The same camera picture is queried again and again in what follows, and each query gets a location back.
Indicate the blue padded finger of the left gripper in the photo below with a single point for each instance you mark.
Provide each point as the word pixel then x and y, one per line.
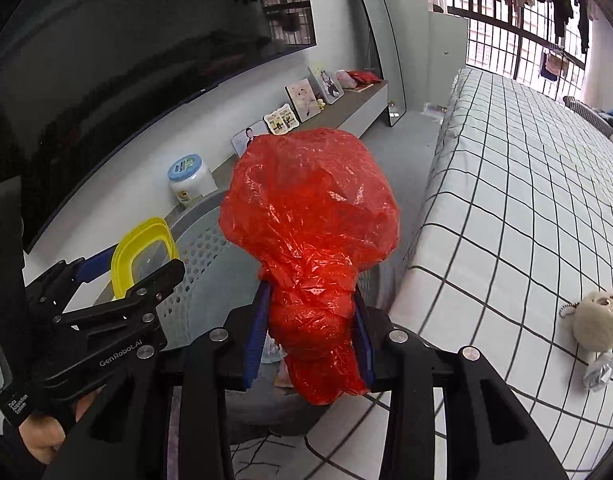
pixel 55 287

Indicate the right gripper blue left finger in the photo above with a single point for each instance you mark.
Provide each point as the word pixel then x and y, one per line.
pixel 164 416

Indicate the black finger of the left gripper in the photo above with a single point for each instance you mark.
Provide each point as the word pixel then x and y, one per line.
pixel 151 284

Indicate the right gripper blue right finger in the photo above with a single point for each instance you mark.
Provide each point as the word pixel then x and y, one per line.
pixel 490 435

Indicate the beige sloth plush toy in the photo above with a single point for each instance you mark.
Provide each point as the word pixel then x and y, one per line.
pixel 592 321

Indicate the red plastic bag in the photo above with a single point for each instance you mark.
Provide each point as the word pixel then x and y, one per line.
pixel 315 209

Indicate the person left hand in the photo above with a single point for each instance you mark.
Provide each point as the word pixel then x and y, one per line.
pixel 42 436

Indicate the grey perforated laundry basket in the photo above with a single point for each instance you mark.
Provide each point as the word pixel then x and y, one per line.
pixel 220 277

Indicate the white jar blue lid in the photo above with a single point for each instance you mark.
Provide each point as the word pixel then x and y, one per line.
pixel 190 179

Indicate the checkered white bed sheet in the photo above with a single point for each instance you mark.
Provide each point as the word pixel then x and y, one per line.
pixel 517 223

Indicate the grey tv console shelf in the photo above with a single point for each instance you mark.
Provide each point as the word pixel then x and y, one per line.
pixel 353 113

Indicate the red cloth on shelf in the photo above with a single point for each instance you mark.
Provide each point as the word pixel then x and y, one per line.
pixel 364 77

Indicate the leaning floor mirror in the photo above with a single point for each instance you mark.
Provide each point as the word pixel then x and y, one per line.
pixel 388 56

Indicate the white cabinet by window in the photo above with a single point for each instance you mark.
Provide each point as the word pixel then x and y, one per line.
pixel 447 54

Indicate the window security grille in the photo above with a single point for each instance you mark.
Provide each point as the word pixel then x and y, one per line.
pixel 499 48

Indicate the man portrait photo frame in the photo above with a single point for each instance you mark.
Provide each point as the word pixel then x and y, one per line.
pixel 244 138

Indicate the black wall television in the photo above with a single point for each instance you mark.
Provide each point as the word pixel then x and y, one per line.
pixel 79 79

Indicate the comic photo frame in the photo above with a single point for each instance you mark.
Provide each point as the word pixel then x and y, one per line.
pixel 281 121

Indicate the pink drawing photo frame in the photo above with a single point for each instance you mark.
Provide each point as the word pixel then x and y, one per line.
pixel 303 99

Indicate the girl photo frame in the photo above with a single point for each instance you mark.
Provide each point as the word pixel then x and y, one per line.
pixel 327 82

